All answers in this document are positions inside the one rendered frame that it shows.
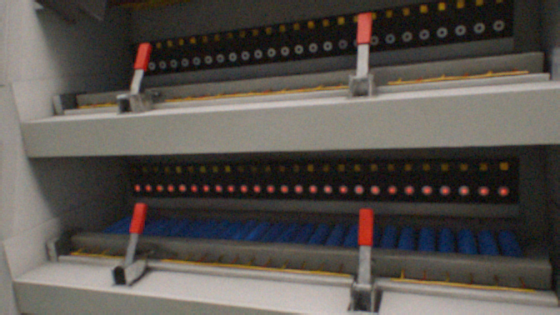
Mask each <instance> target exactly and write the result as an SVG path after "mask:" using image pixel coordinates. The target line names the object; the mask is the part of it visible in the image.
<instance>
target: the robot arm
mask: <svg viewBox="0 0 560 315"><path fill-rule="evenodd" d="M34 1H35V2H37V4H39V5H40V6H41V7H43V8H46V9H47V10H48V11H49V12H50V13H52V14H54V15H55V16H57V17H58V18H59V19H60V20H62V21H64V22H65V23H66V24H68V25H69V26H71V25H75V24H76V20H77V16H78V13H79V9H82V10H83V11H84V12H85V13H86V14H88V16H89V17H90V18H92V19H93V20H95V21H102V20H103V17H104V12H105V7H106V3H107V0H34Z"/></svg>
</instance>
